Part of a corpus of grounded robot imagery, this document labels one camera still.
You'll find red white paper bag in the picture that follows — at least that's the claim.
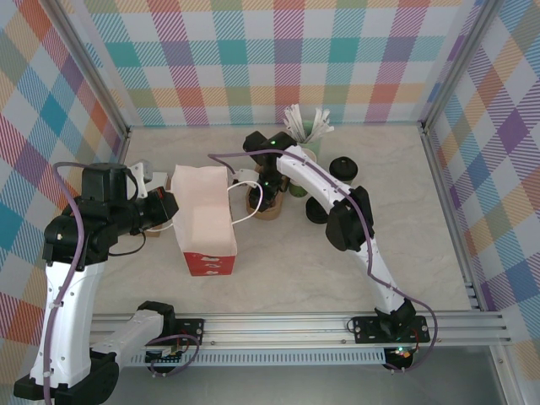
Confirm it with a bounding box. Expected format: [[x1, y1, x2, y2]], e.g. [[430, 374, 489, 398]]
[[170, 164, 265, 278]]

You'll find green cup with black lid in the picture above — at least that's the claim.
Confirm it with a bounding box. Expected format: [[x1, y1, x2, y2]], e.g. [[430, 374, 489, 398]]
[[329, 155, 359, 185]]

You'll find brown pulp cup carrier stack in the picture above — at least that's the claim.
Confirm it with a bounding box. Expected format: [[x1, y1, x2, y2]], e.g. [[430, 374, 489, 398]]
[[246, 185, 283, 221]]

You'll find stack of paper cups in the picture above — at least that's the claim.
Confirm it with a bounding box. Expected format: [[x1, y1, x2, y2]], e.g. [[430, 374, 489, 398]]
[[289, 146, 320, 198]]

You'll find mint green straw holder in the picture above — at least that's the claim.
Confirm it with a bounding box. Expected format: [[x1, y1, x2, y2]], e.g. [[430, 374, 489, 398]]
[[288, 121, 321, 155]]

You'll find paper wrapped straw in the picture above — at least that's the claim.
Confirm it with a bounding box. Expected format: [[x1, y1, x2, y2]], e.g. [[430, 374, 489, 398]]
[[314, 107, 331, 143], [294, 104, 307, 142], [311, 124, 335, 143], [288, 105, 305, 141], [283, 108, 301, 140]]

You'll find left circuit board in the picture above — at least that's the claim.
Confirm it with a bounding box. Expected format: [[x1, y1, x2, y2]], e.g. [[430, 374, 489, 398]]
[[145, 343, 189, 366]]

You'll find circuit board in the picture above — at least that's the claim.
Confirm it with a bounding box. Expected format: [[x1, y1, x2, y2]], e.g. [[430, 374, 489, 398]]
[[145, 343, 189, 366], [386, 345, 419, 364]]

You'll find right circuit board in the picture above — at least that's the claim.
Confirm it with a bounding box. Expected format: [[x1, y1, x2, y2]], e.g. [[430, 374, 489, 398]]
[[386, 345, 419, 364]]

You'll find thin black camera cable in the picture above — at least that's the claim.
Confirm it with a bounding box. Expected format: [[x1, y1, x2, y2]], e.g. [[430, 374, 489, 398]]
[[107, 229, 148, 257]]

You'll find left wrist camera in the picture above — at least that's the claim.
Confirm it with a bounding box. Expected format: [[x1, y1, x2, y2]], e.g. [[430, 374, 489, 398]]
[[126, 159, 156, 198]]

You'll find aluminium frame side rail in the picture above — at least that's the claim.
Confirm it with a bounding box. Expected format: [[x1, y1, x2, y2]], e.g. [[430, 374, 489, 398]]
[[420, 121, 484, 313], [107, 128, 132, 170]]

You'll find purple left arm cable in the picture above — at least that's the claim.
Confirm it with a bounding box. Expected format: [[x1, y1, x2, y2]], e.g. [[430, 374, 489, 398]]
[[40, 161, 200, 405]]

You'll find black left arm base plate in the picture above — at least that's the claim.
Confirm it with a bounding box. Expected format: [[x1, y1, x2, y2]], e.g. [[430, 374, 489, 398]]
[[175, 319, 207, 346]]

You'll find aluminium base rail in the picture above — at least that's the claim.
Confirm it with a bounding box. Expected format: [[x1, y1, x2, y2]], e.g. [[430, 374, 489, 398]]
[[90, 310, 511, 348]]

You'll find aluminium frame post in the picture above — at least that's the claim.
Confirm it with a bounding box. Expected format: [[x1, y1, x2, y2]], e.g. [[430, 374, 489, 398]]
[[50, 0, 132, 140], [419, 0, 497, 134]]

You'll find slotted grey cable duct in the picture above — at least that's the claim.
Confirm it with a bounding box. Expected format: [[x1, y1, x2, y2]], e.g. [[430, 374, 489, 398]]
[[126, 348, 387, 367]]

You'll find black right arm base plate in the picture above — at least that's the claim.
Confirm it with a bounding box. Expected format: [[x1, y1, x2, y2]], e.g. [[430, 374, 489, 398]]
[[352, 315, 429, 343]]

